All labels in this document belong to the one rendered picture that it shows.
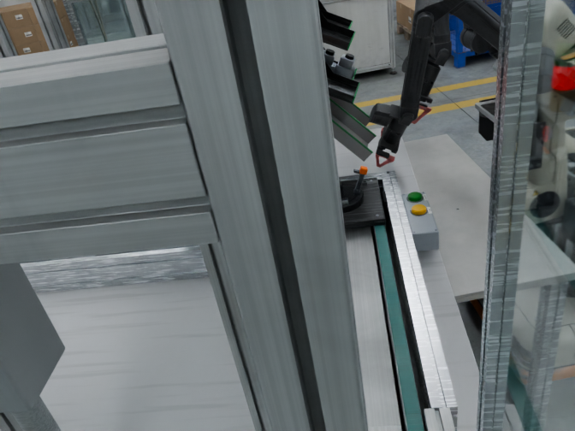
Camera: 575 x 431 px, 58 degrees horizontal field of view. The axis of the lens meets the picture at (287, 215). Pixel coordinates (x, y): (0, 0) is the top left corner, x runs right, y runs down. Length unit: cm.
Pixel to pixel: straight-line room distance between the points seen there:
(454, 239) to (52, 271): 117
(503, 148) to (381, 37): 506
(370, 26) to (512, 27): 504
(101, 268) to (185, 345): 40
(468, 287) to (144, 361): 82
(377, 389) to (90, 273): 92
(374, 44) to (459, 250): 425
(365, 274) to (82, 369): 73
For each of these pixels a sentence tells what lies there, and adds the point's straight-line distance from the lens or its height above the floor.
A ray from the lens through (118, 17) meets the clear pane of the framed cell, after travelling 237.
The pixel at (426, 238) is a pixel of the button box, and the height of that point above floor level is 94.
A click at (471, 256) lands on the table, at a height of 86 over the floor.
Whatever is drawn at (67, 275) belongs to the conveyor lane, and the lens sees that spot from 166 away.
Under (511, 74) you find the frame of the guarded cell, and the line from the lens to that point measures 52.
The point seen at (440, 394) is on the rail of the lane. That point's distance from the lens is 102.
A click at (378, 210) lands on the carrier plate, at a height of 97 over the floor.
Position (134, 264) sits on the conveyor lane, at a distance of 155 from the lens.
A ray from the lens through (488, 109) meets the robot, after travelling 190.
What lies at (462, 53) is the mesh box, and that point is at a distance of 569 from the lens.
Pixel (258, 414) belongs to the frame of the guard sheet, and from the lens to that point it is 92.
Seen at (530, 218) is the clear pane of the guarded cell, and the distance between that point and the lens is 53.
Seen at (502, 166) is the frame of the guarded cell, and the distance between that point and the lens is 56.
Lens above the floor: 175
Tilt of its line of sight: 32 degrees down
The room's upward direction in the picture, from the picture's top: 10 degrees counter-clockwise
